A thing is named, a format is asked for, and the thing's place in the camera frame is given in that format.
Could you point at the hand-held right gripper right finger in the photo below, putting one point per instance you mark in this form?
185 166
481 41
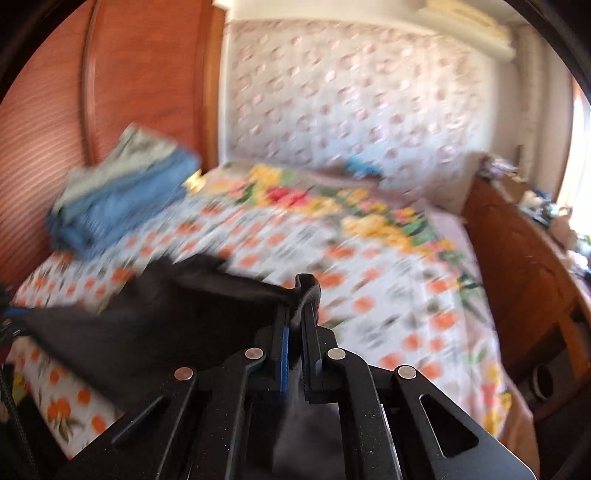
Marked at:
310 360

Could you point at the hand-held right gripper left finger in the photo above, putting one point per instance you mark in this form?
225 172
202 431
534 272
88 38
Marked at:
285 369

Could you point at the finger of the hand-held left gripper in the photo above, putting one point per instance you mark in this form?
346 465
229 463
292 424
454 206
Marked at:
14 315

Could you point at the black pants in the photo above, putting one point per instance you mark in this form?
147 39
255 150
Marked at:
138 323

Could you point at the folded khaki pants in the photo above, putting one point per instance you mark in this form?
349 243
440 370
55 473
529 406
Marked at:
134 145

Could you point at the bed with orange print sheet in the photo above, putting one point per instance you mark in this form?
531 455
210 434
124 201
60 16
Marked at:
286 249

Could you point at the floral blanket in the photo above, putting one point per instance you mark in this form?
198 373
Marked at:
369 226

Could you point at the folded blue jeans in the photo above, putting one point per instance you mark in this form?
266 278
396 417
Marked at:
120 207

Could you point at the small blue object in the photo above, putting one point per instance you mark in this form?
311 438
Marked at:
362 167

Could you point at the wooden cabinet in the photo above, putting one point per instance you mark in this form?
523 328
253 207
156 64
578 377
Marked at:
517 277

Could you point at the cardboard box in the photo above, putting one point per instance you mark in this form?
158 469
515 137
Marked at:
511 185

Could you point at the circle patterned curtain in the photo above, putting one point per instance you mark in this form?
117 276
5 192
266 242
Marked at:
346 92

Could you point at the wooden headboard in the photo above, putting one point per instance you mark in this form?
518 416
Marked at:
138 69

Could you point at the pile of small clutter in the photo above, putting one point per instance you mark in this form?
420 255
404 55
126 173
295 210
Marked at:
549 212

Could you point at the bright window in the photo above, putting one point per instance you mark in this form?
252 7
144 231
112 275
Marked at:
579 152

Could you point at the gathered white curtain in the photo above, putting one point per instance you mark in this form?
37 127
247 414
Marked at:
540 92

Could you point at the cream curtain pelmet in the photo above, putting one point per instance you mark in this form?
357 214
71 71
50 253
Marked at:
466 23

